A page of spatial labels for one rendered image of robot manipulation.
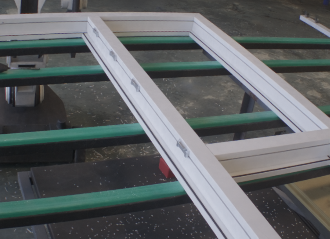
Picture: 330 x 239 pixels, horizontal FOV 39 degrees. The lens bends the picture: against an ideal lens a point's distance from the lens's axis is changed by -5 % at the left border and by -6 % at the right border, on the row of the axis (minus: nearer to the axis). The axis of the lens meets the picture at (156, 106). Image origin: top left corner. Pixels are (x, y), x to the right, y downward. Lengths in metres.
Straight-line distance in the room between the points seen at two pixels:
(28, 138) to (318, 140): 0.69
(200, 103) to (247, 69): 1.73
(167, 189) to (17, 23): 0.88
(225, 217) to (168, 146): 0.27
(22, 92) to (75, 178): 1.05
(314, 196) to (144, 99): 0.63
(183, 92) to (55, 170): 2.01
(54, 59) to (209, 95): 1.16
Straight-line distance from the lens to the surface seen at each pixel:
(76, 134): 1.16
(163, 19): 1.82
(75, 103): 3.06
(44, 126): 2.45
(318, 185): 1.60
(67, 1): 2.30
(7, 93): 2.52
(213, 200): 0.97
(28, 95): 2.47
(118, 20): 1.76
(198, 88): 3.48
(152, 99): 1.20
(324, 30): 2.48
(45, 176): 1.47
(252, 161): 1.11
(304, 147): 1.19
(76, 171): 1.50
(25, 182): 1.49
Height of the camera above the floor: 1.49
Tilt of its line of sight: 28 degrees down
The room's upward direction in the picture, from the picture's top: 9 degrees clockwise
